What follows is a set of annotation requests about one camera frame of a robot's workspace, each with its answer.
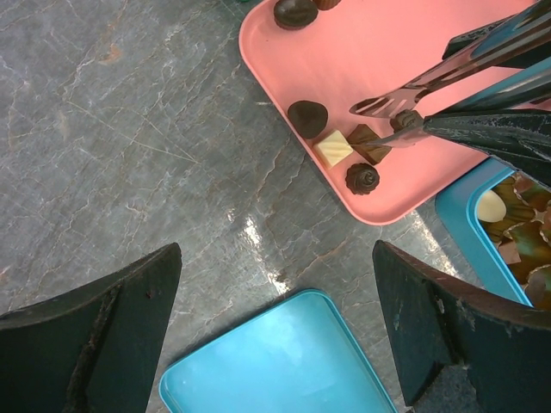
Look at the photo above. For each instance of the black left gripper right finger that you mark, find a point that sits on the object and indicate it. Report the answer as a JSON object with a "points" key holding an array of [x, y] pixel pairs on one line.
{"points": [[435, 320]]}

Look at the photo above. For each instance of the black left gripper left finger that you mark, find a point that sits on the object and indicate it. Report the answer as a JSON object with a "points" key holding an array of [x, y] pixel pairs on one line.
{"points": [[95, 348]]}

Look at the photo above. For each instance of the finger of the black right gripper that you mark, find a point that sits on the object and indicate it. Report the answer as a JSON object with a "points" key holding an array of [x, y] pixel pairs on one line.
{"points": [[519, 138], [504, 44]]}

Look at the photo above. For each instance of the white oval chocolate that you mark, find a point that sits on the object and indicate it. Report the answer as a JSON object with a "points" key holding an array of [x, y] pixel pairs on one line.
{"points": [[490, 208]]}

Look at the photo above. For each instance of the blue chocolate tin box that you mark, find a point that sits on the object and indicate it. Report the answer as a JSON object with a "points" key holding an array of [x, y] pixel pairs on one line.
{"points": [[456, 205]]}

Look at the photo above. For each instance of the pink chocolate tray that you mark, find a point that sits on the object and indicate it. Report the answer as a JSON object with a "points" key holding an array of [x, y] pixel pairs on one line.
{"points": [[362, 49]]}

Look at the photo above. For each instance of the brown plastic chocolate insert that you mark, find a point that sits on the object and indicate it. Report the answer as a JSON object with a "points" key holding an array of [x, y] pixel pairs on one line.
{"points": [[522, 238]]}

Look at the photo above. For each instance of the dark flower chocolate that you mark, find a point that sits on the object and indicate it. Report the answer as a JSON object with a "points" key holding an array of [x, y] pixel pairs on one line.
{"points": [[405, 119]]}

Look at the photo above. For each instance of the dark swirl rosette chocolate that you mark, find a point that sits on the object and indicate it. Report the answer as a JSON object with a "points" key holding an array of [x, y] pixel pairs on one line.
{"points": [[362, 178]]}

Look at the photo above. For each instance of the brown bar chocolate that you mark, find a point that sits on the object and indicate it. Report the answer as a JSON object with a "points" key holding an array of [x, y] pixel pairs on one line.
{"points": [[362, 140]]}

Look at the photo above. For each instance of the white ridged square chocolate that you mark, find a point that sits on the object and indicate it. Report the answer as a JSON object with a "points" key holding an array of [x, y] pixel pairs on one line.
{"points": [[333, 149]]}

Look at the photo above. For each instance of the dark teardrop chocolate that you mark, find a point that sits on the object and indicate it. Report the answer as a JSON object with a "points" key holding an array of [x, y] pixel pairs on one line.
{"points": [[308, 118]]}

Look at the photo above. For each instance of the round dark chocolate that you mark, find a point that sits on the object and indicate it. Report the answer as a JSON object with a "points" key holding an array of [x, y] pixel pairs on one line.
{"points": [[294, 14]]}

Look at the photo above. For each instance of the blue tin lid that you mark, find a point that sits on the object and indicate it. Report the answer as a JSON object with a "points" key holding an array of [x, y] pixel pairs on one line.
{"points": [[298, 356]]}

